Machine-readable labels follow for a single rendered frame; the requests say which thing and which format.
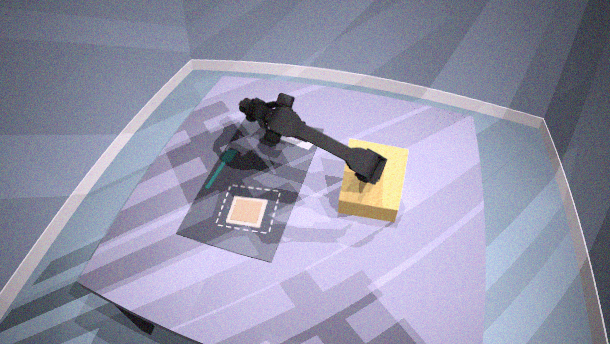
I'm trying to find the white square tile with dark blue centre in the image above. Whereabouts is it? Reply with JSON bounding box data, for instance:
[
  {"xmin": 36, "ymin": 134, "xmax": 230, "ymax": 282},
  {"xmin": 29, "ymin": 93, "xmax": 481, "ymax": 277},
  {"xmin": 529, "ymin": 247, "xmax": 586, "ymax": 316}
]
[{"xmin": 226, "ymin": 196, "xmax": 268, "ymax": 228}]

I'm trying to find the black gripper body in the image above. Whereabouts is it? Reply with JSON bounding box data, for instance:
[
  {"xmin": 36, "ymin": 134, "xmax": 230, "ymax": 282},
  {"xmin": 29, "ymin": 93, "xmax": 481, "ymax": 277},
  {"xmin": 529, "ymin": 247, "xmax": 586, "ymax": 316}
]
[{"xmin": 264, "ymin": 93, "xmax": 295, "ymax": 144}]

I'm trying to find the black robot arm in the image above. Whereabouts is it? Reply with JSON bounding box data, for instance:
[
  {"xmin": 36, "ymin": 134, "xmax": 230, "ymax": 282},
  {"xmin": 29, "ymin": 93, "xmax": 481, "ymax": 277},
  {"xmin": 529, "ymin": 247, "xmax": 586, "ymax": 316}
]
[{"xmin": 238, "ymin": 97, "xmax": 388, "ymax": 185}]

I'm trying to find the turquoise small trowel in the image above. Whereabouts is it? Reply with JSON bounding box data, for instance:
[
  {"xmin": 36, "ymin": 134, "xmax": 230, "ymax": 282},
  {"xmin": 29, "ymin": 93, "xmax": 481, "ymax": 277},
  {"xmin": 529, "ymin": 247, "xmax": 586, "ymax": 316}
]
[{"xmin": 205, "ymin": 149, "xmax": 237, "ymax": 189}]

